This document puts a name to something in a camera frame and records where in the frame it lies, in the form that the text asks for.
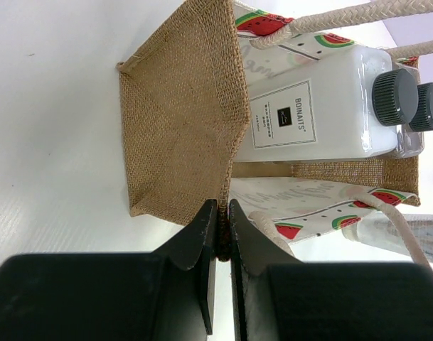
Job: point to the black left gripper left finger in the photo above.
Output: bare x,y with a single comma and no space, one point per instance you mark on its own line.
166,294

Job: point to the white lotion bottle black cap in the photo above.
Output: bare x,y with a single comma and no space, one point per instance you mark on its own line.
346,106

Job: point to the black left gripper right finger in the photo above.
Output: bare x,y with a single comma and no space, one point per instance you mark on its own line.
277,297

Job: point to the white sachet packet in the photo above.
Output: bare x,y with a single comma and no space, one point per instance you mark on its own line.
376,230

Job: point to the clear bottle black cap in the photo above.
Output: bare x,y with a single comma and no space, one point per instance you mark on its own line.
418,117

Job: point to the burlap watermelon canvas bag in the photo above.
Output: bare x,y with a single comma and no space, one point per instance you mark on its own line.
186,111

